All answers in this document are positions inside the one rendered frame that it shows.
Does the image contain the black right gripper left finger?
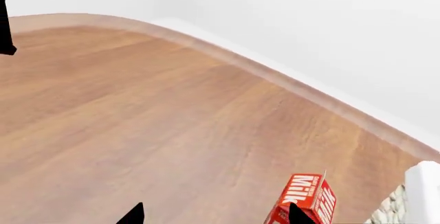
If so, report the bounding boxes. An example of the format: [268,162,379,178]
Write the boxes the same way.
[115,201,145,224]

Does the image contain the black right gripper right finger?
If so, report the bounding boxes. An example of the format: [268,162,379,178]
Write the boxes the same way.
[289,201,315,224]

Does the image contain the red milk carton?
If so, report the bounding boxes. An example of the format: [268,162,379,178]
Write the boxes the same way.
[263,170,338,224]

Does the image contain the white woven basket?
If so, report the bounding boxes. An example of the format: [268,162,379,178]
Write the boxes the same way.
[364,160,440,224]

